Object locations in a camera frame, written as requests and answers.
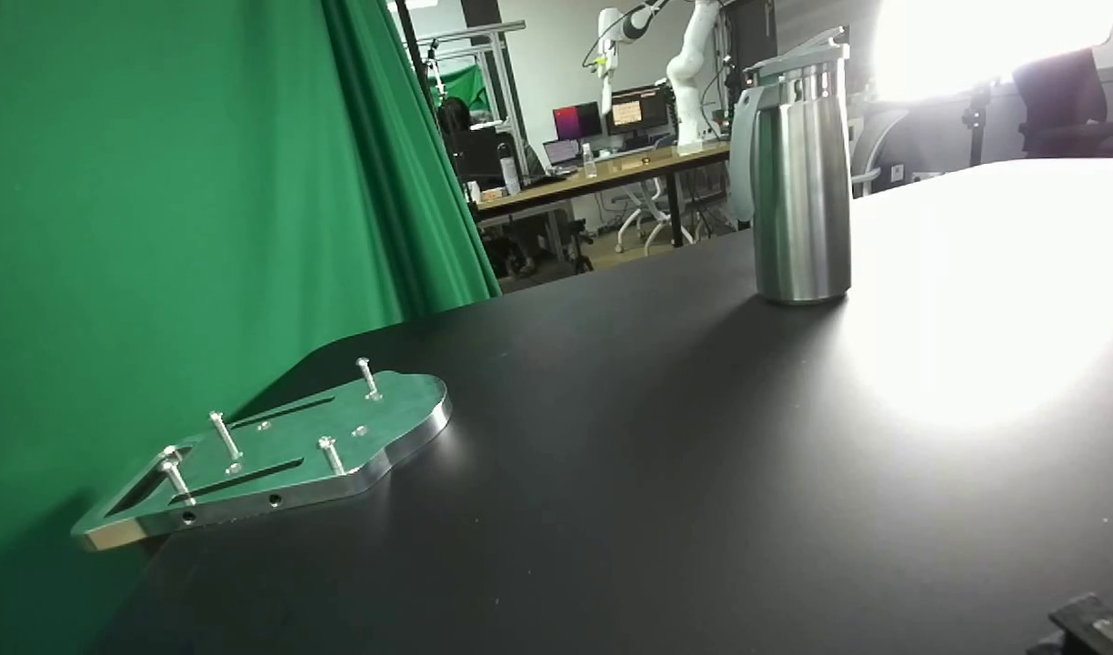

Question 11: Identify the stainless steel flask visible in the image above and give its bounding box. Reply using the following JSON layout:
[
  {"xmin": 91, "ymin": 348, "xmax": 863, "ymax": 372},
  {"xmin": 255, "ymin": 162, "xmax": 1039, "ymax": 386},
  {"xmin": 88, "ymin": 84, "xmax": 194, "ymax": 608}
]
[{"xmin": 727, "ymin": 29, "xmax": 853, "ymax": 311}]

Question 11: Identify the wooden background desk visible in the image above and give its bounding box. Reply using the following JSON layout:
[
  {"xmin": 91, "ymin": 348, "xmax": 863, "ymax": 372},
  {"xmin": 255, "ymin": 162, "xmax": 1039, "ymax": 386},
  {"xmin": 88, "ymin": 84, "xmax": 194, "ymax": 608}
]
[{"xmin": 468, "ymin": 137, "xmax": 737, "ymax": 268}]

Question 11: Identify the silver bolt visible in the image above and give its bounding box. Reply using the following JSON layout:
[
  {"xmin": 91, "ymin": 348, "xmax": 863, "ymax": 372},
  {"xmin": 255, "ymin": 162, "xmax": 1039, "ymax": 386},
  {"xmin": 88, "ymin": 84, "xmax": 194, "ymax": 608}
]
[
  {"xmin": 158, "ymin": 443, "xmax": 199, "ymax": 506},
  {"xmin": 204, "ymin": 408, "xmax": 246, "ymax": 472},
  {"xmin": 354, "ymin": 353, "xmax": 387, "ymax": 406},
  {"xmin": 315, "ymin": 432, "xmax": 354, "ymax": 481}
]

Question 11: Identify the laptop with red screen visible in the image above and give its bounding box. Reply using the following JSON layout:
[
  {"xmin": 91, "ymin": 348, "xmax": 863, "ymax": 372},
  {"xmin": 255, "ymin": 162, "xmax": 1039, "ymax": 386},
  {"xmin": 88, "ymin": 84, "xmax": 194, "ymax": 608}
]
[{"xmin": 550, "ymin": 103, "xmax": 609, "ymax": 145}]

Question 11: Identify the person in dark clothes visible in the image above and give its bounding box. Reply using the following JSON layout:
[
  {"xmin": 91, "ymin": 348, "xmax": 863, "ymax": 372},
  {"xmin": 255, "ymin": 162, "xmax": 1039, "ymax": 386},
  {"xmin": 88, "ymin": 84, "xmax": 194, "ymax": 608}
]
[{"xmin": 433, "ymin": 95, "xmax": 504, "ymax": 194}]

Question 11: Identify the monitor with orange screen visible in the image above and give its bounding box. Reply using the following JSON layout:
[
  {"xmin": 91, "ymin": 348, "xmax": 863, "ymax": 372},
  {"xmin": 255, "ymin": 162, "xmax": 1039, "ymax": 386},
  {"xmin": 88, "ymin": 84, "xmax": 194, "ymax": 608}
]
[{"xmin": 609, "ymin": 84, "xmax": 678, "ymax": 136}]

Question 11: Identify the small green background cloth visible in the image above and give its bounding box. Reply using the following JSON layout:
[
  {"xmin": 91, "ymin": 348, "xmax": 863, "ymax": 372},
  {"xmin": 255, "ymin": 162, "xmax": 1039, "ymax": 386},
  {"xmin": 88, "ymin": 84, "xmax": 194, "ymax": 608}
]
[{"xmin": 439, "ymin": 61, "xmax": 495, "ymax": 116}]

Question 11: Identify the green curtain backdrop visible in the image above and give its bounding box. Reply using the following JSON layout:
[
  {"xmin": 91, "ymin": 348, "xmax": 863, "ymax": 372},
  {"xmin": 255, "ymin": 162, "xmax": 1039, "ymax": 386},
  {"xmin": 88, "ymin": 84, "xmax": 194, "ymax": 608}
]
[{"xmin": 0, "ymin": 0, "xmax": 504, "ymax": 655}]

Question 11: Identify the black office chair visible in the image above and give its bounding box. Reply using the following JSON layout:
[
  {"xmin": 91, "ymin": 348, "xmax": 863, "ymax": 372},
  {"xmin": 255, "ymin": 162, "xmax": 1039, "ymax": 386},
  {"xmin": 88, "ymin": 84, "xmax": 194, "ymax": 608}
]
[{"xmin": 1011, "ymin": 48, "xmax": 1113, "ymax": 162}]

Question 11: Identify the black clamp piece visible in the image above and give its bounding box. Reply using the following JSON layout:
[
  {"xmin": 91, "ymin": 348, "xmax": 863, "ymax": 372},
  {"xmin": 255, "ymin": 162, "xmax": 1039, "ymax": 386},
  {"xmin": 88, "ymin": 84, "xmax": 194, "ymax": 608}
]
[{"xmin": 1027, "ymin": 591, "xmax": 1113, "ymax": 655}]

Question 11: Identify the metal background frame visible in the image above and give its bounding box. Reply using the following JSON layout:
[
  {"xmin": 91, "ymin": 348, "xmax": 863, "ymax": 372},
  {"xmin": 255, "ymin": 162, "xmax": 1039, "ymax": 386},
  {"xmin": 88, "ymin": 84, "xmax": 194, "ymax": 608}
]
[{"xmin": 416, "ymin": 16, "xmax": 535, "ymax": 131}]

